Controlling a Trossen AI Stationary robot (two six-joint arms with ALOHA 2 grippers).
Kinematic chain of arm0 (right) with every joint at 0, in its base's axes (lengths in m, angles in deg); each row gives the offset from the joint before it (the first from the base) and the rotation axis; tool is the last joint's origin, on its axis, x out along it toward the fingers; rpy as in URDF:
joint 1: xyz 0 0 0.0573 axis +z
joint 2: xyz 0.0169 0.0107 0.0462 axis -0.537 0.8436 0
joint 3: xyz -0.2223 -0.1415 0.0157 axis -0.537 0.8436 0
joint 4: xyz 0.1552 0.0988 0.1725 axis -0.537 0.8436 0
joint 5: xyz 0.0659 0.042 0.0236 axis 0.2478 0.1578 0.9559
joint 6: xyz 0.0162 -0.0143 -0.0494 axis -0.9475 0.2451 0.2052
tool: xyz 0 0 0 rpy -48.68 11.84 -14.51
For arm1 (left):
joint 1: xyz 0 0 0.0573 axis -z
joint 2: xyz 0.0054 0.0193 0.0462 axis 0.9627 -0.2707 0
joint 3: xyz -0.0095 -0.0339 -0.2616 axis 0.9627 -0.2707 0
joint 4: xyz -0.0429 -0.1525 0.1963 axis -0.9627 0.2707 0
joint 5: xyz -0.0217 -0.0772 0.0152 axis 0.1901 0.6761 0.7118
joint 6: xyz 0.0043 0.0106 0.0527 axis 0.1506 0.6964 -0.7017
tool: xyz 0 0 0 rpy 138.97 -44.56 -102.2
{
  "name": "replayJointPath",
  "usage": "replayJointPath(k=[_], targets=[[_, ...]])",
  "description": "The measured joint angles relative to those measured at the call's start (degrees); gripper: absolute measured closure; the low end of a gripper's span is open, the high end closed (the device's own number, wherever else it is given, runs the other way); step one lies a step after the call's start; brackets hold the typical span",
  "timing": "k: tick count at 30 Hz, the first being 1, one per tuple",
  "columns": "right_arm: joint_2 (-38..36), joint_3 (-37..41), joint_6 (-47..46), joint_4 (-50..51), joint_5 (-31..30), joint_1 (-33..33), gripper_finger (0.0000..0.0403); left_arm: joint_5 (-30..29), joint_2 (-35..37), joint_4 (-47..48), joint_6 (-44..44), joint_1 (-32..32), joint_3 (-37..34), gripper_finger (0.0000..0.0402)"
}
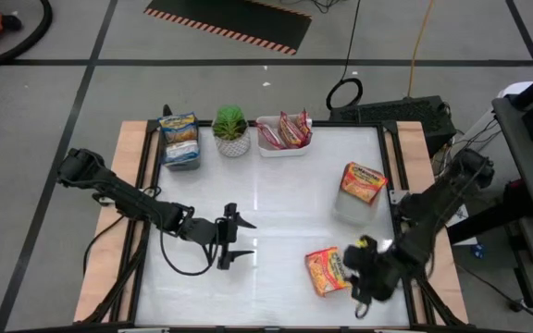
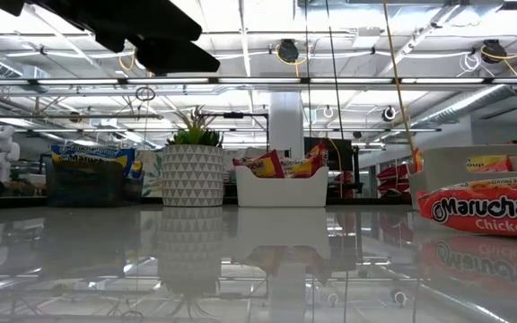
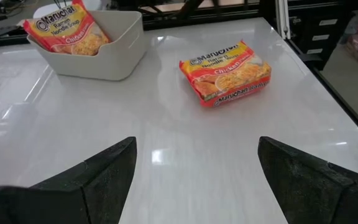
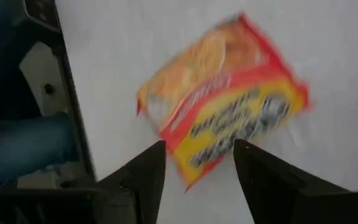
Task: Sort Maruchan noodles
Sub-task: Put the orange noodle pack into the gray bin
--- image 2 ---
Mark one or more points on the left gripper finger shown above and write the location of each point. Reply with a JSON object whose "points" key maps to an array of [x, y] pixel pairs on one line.
{"points": [[128, 18], [177, 56]]}

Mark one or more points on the blue Maruchan noodle pack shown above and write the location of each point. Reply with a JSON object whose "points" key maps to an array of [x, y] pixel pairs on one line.
{"points": [[92, 152], [135, 170]]}

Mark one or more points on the long ceiling light bar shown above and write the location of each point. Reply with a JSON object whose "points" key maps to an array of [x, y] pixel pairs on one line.
{"points": [[258, 81]]}

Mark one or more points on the succulent in white patterned pot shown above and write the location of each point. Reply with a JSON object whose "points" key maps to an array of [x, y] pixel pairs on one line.
{"points": [[191, 179]]}

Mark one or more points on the pale floral panel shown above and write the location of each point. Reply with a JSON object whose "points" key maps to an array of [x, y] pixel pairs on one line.
{"points": [[151, 179]]}

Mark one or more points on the grey translucent plastic bin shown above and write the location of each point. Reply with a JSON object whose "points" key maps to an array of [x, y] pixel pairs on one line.
{"points": [[83, 188]]}

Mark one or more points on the white plastic bin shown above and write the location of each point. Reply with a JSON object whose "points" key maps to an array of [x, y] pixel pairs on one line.
{"points": [[281, 190], [447, 166]]}

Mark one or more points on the white robot figure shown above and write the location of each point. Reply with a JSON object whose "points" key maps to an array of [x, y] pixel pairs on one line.
{"points": [[0, 152]]}

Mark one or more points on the black computer case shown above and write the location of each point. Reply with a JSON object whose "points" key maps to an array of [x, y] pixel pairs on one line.
{"points": [[341, 154]]}

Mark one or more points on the red striped object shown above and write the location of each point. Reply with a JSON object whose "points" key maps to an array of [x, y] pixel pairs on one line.
{"points": [[393, 179]]}

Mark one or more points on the black metal table frame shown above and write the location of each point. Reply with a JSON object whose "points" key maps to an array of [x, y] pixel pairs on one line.
{"points": [[29, 204]]}

